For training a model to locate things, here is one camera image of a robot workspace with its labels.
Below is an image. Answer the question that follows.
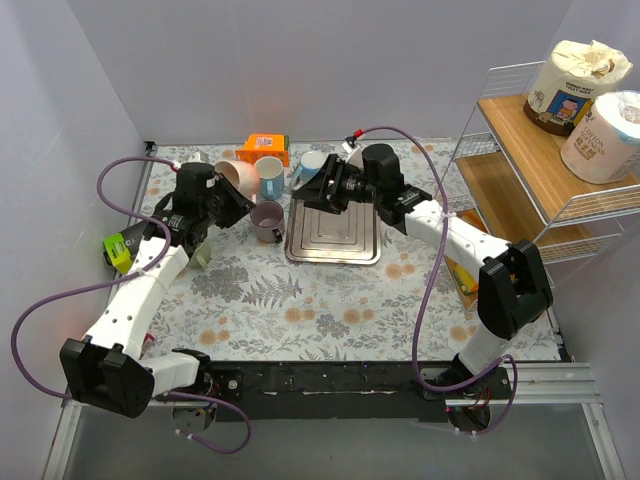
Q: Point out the pink mug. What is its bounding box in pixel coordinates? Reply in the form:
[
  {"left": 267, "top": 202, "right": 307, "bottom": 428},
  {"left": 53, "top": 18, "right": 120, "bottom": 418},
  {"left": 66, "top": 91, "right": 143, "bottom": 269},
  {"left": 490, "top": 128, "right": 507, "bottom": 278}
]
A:
[{"left": 214, "top": 160, "right": 260, "bottom": 200}]

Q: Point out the blue white mug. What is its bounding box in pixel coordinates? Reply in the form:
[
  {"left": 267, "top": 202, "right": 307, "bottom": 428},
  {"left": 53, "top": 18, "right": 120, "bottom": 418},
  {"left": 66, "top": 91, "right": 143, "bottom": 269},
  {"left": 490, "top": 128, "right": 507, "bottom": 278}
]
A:
[{"left": 290, "top": 151, "right": 326, "bottom": 191}]

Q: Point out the purple mug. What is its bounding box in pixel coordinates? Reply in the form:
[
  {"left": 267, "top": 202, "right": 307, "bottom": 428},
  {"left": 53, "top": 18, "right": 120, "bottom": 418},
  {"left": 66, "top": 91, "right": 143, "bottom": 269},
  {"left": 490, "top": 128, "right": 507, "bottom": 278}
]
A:
[{"left": 250, "top": 200, "right": 285, "bottom": 244}]

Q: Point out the green mug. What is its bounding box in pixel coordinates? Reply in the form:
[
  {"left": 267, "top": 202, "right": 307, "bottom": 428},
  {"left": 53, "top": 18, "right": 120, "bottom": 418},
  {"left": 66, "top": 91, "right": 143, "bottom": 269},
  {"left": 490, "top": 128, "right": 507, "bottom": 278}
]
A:
[{"left": 187, "top": 239, "right": 212, "bottom": 270}]

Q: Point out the light blue faceted mug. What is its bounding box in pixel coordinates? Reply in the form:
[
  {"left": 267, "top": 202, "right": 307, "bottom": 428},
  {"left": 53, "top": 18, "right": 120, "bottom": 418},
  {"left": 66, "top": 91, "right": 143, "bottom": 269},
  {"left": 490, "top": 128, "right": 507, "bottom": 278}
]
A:
[{"left": 255, "top": 156, "right": 285, "bottom": 200}]

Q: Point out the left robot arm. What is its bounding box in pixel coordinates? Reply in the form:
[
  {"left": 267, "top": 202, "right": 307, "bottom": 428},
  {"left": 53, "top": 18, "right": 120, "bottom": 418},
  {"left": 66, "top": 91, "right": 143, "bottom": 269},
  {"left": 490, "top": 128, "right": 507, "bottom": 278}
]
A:
[{"left": 60, "top": 162, "right": 255, "bottom": 418}]

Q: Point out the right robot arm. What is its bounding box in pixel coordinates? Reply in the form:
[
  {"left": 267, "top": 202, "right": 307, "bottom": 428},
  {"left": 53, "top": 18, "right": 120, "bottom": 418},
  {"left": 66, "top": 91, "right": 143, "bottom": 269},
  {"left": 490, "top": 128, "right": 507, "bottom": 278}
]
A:
[{"left": 292, "top": 144, "right": 553, "bottom": 398}]

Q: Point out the steel tray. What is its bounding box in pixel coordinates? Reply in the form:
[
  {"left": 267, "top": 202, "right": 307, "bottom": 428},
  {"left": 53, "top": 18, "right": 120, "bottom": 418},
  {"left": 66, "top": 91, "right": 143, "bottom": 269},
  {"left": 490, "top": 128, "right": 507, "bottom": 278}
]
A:
[{"left": 285, "top": 200, "right": 381, "bottom": 265}]

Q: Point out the orange box at back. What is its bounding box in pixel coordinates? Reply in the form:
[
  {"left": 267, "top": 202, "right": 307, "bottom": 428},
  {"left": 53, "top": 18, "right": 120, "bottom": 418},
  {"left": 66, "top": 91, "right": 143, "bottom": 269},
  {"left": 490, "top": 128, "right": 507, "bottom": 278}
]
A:
[{"left": 235, "top": 133, "right": 290, "bottom": 167}]

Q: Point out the green black box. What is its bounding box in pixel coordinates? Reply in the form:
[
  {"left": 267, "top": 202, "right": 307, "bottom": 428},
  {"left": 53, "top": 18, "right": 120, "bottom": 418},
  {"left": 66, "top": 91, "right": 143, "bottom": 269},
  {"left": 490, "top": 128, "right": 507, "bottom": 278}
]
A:
[{"left": 103, "top": 221, "right": 148, "bottom": 275}]

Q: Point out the orange yellow box on shelf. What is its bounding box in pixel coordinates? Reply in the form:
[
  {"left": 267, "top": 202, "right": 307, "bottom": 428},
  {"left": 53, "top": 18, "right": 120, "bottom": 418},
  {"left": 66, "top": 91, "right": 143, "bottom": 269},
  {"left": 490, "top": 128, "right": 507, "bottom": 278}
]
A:
[{"left": 446, "top": 258, "right": 478, "bottom": 296}]

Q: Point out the cartoon toilet paper roll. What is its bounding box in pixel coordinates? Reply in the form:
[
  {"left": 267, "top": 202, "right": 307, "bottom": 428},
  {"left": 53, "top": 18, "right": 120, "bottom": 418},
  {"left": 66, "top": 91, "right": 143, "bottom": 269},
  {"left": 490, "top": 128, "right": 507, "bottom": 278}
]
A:
[{"left": 523, "top": 40, "right": 633, "bottom": 137}]

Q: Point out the pink toilet paper roll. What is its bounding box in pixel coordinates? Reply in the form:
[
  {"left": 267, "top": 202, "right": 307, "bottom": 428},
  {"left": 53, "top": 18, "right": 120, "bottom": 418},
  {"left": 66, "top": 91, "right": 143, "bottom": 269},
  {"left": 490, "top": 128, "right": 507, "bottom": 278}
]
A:
[{"left": 560, "top": 90, "right": 639, "bottom": 184}]

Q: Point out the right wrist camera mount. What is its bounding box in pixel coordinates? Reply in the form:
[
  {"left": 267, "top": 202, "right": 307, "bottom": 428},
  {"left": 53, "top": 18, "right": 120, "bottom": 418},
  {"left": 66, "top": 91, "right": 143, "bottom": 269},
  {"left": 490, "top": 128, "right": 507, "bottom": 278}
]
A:
[{"left": 342, "top": 129, "right": 364, "bottom": 170}]

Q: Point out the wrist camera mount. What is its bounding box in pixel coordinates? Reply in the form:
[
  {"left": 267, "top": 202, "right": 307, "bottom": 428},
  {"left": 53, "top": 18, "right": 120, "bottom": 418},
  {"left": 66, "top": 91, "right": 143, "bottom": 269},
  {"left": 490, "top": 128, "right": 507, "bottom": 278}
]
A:
[
  {"left": 342, "top": 129, "right": 364, "bottom": 170},
  {"left": 171, "top": 151, "right": 210, "bottom": 172}
]

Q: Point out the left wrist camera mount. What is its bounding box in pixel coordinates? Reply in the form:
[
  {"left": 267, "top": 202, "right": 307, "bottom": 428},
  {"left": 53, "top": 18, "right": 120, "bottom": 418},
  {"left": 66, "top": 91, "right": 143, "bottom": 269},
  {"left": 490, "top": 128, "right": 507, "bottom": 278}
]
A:
[{"left": 171, "top": 151, "right": 210, "bottom": 172}]

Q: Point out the wire wooden shelf rack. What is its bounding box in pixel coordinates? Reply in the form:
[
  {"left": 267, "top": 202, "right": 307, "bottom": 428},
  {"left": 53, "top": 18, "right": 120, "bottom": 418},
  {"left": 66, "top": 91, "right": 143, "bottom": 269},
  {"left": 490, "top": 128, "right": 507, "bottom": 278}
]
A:
[{"left": 447, "top": 62, "right": 639, "bottom": 286}]

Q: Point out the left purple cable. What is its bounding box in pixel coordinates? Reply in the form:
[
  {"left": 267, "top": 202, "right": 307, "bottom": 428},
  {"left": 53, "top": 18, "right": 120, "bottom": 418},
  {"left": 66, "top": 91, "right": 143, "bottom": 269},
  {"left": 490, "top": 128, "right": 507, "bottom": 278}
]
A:
[{"left": 10, "top": 156, "right": 252, "bottom": 455}]

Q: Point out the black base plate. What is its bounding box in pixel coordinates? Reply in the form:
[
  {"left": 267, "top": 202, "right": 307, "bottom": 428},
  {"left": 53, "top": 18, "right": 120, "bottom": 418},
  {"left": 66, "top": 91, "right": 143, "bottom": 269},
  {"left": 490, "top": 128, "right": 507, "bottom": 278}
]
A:
[{"left": 183, "top": 361, "right": 511, "bottom": 423}]

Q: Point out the aluminium frame rail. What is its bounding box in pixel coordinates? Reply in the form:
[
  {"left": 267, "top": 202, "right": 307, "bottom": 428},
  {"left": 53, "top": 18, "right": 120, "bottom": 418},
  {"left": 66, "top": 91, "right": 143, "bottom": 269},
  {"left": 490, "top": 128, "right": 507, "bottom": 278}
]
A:
[{"left": 45, "top": 362, "right": 624, "bottom": 479}]

